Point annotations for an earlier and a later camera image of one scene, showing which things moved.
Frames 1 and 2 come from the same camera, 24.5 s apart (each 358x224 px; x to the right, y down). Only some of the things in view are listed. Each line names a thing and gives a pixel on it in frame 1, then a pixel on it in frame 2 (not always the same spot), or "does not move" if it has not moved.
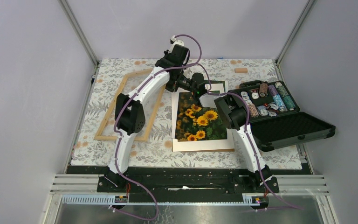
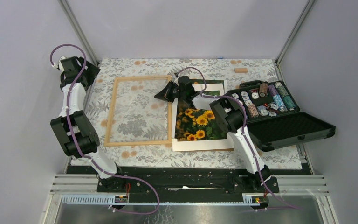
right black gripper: (179, 79) to (165, 94)
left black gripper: (166, 54) to (91, 72)
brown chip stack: (263, 89) does not move
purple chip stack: (272, 90) does not move
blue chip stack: (279, 103) does not move
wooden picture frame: (113, 101) to (120, 143)
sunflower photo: (190, 122) does not move
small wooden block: (241, 70) does not move
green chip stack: (285, 95) does not move
